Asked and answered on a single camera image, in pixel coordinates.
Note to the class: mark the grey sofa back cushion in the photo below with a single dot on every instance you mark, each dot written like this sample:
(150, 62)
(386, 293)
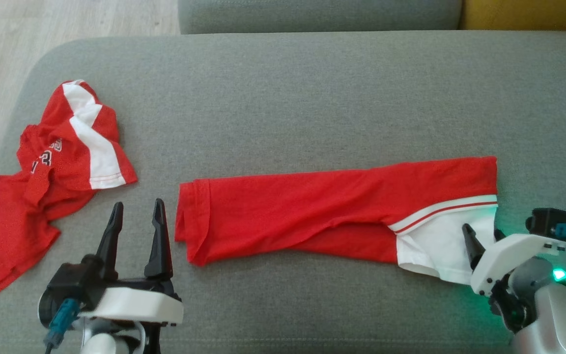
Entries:
(312, 14)

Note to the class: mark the yellow sofa cushion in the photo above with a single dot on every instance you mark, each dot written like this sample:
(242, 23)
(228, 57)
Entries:
(528, 14)

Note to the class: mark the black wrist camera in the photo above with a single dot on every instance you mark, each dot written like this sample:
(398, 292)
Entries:
(74, 280)
(548, 219)

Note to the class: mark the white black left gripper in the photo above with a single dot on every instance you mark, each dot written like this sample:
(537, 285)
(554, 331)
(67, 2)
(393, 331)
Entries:
(135, 305)

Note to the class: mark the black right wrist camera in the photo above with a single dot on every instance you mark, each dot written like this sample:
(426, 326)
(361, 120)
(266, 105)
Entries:
(548, 219)

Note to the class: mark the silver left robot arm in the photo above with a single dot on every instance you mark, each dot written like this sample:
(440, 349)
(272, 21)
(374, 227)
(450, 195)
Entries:
(99, 345)

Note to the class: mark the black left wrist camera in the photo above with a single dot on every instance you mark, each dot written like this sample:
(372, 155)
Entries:
(74, 280)

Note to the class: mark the grey fabric sofa seat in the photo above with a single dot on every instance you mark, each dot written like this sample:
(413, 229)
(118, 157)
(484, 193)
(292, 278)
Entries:
(288, 98)

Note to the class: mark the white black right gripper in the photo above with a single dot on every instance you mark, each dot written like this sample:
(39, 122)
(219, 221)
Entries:
(509, 253)

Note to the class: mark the red Bulls basketball jersey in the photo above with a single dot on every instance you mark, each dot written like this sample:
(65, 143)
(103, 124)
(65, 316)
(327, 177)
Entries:
(288, 211)

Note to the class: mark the red white-striped basketball shorts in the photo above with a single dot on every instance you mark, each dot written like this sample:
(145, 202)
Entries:
(17, 221)

